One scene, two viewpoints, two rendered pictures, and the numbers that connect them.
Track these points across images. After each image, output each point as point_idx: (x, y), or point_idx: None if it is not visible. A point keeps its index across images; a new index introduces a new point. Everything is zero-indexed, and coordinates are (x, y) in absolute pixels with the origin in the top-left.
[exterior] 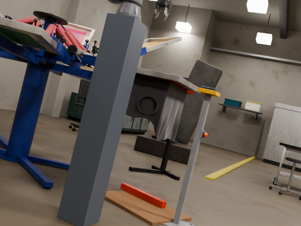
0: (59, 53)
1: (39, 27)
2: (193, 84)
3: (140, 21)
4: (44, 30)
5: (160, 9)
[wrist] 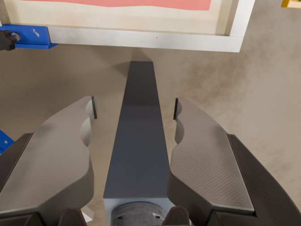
0: (2, 132)
1: (89, 220)
2: None
3: (165, 215)
4: (88, 215)
5: (89, 195)
